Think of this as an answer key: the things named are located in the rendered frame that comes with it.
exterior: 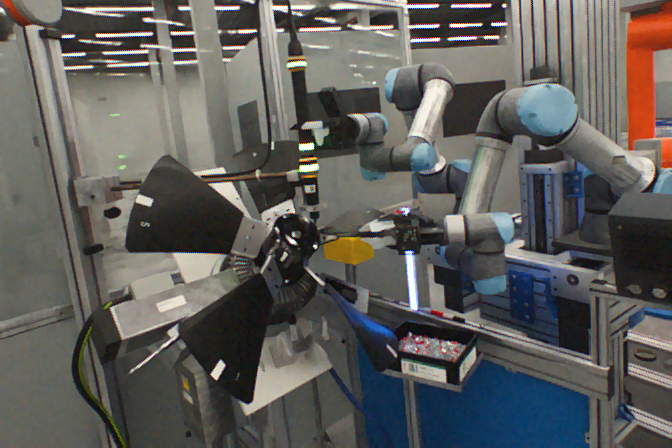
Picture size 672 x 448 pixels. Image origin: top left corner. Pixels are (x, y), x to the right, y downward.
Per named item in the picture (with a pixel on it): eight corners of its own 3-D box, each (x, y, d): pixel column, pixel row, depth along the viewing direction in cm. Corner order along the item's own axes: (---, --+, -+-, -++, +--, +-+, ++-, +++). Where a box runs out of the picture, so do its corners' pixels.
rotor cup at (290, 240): (266, 295, 108) (287, 268, 99) (240, 244, 113) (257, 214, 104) (314, 277, 117) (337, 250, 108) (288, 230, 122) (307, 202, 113)
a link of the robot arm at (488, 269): (486, 278, 121) (484, 238, 119) (514, 292, 110) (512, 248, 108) (460, 285, 118) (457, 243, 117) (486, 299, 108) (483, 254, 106)
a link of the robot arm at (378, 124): (392, 139, 137) (389, 110, 136) (371, 143, 129) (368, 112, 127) (370, 141, 142) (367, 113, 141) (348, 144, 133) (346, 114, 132)
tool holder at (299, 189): (288, 213, 114) (283, 173, 112) (297, 207, 121) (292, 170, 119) (323, 211, 112) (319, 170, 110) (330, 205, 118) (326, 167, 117)
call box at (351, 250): (324, 262, 168) (321, 234, 167) (344, 254, 175) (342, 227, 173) (355, 269, 156) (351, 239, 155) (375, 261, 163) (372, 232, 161)
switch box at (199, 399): (211, 410, 145) (200, 344, 142) (235, 430, 134) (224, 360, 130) (183, 424, 139) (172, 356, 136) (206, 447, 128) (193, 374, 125)
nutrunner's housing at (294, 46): (305, 220, 115) (282, 29, 108) (309, 217, 119) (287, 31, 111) (320, 219, 114) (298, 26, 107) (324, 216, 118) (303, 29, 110)
